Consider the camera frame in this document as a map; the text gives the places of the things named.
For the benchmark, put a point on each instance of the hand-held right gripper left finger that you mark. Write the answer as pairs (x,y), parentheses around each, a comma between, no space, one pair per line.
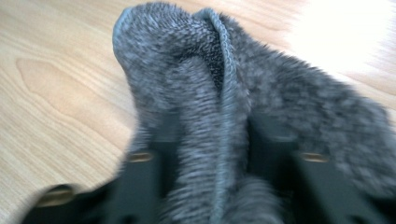
(166,161)

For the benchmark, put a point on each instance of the grey terry towel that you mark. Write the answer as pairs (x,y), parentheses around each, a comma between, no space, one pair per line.
(218,93)

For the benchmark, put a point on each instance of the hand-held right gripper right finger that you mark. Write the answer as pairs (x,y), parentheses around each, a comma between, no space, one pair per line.
(267,149)

